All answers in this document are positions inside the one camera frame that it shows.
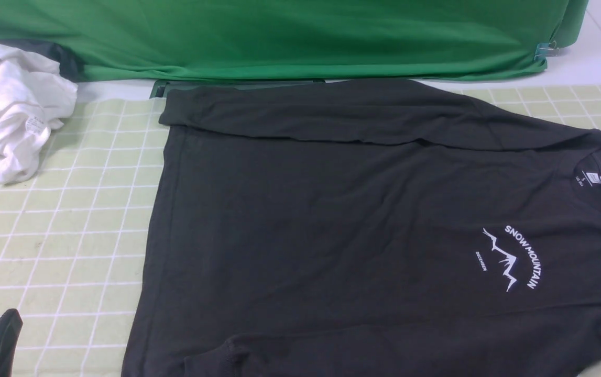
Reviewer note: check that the green checkered table mat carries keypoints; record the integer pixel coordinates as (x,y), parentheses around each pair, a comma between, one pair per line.
(73,240)

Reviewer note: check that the teal binder clip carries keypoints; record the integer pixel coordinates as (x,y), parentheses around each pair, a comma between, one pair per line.
(545,51)

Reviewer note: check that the green backdrop cloth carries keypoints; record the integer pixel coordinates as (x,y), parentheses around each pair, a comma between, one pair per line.
(286,40)

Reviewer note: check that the crumpled white shirt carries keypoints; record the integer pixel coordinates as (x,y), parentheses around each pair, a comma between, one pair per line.
(34,100)

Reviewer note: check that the dark gray long-sleeve shirt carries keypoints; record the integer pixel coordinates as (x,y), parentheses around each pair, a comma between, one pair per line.
(375,227)

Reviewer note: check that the dark garment behind white shirt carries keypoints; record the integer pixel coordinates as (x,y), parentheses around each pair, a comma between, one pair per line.
(70,65)

